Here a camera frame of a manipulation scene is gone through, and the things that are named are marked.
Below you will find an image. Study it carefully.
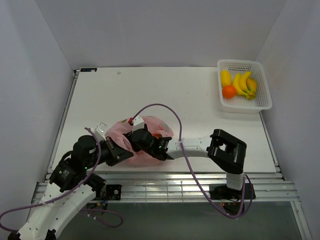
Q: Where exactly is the red orange fake fruit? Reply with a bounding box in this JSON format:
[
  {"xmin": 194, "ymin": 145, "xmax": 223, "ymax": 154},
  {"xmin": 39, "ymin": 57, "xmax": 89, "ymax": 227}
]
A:
[{"xmin": 152, "ymin": 133, "xmax": 164, "ymax": 138}]

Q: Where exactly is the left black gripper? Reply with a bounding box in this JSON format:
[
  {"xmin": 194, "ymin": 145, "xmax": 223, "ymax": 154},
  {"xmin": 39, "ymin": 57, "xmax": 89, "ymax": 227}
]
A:
[{"xmin": 84, "ymin": 136, "xmax": 134, "ymax": 169}]

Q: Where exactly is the pink plastic bag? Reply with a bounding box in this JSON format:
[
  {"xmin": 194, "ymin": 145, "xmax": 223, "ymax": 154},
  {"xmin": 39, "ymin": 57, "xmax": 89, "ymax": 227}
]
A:
[{"xmin": 105, "ymin": 116, "xmax": 174, "ymax": 168}]

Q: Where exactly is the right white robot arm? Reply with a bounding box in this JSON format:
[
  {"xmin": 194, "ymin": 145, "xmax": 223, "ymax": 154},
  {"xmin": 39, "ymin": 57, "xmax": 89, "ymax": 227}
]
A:
[{"xmin": 124, "ymin": 129, "xmax": 247, "ymax": 200}]

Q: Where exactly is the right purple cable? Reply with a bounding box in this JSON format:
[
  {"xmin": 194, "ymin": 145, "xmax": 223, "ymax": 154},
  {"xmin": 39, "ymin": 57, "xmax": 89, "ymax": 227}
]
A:
[{"xmin": 131, "ymin": 103, "xmax": 256, "ymax": 220}]

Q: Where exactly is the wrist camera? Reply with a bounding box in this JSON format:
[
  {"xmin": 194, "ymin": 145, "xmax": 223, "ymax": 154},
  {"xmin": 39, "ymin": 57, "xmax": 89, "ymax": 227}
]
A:
[
  {"xmin": 128, "ymin": 115, "xmax": 145, "ymax": 132},
  {"xmin": 92, "ymin": 122, "xmax": 108, "ymax": 142}
]

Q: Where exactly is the orange fake orange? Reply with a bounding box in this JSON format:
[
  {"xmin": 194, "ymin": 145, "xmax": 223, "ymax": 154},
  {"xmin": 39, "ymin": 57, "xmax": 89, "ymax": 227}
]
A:
[{"xmin": 222, "ymin": 85, "xmax": 237, "ymax": 99}]

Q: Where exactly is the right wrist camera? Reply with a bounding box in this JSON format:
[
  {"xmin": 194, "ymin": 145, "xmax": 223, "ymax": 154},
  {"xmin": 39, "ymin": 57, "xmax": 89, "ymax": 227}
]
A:
[{"xmin": 128, "ymin": 115, "xmax": 145, "ymax": 132}]

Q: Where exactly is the aluminium frame rail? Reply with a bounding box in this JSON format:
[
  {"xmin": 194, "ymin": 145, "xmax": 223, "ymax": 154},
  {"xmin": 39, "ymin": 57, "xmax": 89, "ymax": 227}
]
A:
[{"xmin": 31, "ymin": 172, "xmax": 313, "ymax": 240}]

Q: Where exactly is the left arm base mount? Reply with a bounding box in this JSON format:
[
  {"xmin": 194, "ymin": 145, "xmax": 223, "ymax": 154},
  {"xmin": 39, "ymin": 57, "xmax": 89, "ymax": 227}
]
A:
[{"xmin": 85, "ymin": 173, "xmax": 122, "ymax": 210}]

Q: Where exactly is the yellow green fake mango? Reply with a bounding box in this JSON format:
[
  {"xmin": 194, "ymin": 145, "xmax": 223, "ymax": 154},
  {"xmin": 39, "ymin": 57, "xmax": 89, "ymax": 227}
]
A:
[{"xmin": 246, "ymin": 77, "xmax": 258, "ymax": 93}]

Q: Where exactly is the white plastic basket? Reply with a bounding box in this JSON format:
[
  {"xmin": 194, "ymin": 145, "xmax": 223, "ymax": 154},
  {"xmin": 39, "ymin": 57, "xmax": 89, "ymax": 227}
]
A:
[{"xmin": 217, "ymin": 59, "xmax": 273, "ymax": 114}]

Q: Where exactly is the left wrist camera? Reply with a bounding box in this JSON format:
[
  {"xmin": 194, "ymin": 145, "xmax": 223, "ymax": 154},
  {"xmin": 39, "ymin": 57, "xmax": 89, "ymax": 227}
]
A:
[{"xmin": 92, "ymin": 122, "xmax": 108, "ymax": 142}]

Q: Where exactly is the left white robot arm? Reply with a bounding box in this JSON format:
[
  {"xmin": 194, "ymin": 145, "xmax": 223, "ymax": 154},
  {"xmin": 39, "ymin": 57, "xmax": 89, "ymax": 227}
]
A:
[{"xmin": 8, "ymin": 135, "xmax": 133, "ymax": 240}]

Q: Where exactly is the yellow fake banana bunch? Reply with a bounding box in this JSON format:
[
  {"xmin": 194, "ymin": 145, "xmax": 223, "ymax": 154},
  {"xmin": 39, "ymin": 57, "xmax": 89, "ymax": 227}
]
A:
[{"xmin": 232, "ymin": 71, "xmax": 257, "ymax": 100}]

